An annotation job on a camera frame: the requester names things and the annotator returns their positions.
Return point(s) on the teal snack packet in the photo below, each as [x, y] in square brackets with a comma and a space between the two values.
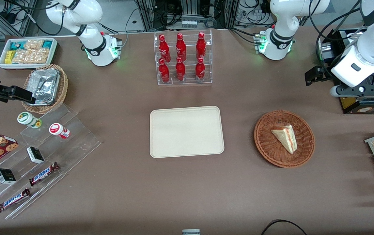
[17, 45]

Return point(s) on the small clear cracker bag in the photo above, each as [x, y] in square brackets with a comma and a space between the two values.
[34, 44]

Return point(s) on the green lid yogurt cup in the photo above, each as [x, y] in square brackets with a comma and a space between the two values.
[26, 118]

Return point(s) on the black hot dog roller machine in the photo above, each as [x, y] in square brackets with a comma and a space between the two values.
[373, 104]

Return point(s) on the yellow snack packet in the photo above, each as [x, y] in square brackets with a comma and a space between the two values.
[9, 57]

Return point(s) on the small black box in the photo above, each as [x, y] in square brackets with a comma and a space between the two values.
[35, 155]
[5, 176]

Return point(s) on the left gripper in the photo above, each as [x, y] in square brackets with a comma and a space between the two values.
[324, 73]

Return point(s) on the large clear cracker bag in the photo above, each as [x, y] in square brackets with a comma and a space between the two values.
[32, 56]

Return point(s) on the white snack bin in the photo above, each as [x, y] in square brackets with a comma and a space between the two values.
[54, 52]

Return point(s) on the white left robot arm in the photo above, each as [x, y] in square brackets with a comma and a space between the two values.
[281, 19]

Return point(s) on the red cola bottle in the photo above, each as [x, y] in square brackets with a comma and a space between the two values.
[201, 47]
[180, 49]
[200, 71]
[180, 71]
[164, 49]
[164, 73]

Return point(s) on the brown round wicker basket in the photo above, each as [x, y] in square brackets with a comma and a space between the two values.
[272, 153]

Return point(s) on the white power strip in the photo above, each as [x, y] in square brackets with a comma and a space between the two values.
[193, 24]

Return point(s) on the triangular sandwich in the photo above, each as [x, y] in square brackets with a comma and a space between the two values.
[285, 138]

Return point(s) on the silver foil tray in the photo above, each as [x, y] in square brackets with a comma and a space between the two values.
[45, 86]

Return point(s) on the red lid yogurt cup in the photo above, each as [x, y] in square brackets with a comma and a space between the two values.
[56, 129]

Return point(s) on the Snickers chocolate bar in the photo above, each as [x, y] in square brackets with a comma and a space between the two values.
[13, 200]
[43, 174]

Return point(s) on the small grey device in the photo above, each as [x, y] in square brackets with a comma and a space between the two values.
[191, 232]

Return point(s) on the light wicker basket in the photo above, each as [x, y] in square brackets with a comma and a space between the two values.
[63, 88]

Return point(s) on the clear acrylic bottle rack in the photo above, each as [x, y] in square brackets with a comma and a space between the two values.
[188, 80]

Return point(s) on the beige plastic tray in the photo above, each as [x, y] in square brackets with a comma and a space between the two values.
[187, 132]

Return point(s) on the clear acrylic stepped display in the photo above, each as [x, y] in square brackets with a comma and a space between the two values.
[76, 140]

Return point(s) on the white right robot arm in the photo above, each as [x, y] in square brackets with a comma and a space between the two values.
[94, 49]

